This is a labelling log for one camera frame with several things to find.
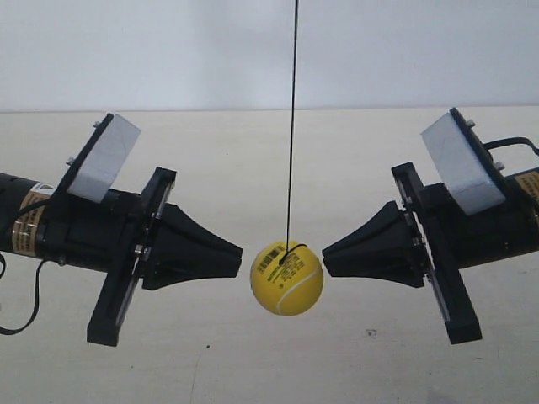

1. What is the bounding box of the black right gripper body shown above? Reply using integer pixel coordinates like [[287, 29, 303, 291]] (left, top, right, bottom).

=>
[[392, 162, 522, 344]]

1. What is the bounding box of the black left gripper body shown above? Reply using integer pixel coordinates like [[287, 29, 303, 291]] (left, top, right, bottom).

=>
[[38, 167, 176, 346]]

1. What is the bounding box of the yellow tennis ball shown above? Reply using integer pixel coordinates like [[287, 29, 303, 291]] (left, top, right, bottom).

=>
[[249, 241, 324, 316]]

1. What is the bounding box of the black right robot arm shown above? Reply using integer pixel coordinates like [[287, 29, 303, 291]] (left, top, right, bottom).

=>
[[322, 162, 538, 345]]

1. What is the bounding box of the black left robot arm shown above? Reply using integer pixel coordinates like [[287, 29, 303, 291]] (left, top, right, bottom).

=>
[[1, 167, 243, 347]]

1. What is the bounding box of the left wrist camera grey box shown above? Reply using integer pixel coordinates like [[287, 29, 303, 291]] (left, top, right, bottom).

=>
[[56, 113, 141, 204]]

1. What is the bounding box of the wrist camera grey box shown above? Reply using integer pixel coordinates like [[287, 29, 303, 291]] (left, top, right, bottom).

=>
[[421, 108, 510, 215], [56, 113, 141, 204]]

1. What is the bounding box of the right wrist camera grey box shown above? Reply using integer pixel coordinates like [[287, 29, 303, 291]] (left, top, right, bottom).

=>
[[421, 108, 510, 215]]

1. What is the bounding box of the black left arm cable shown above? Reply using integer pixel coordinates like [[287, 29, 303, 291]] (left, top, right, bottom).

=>
[[0, 201, 47, 336]]

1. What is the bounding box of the thin black hanging string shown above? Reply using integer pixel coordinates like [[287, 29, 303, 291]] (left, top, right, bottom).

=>
[[284, 0, 301, 262]]

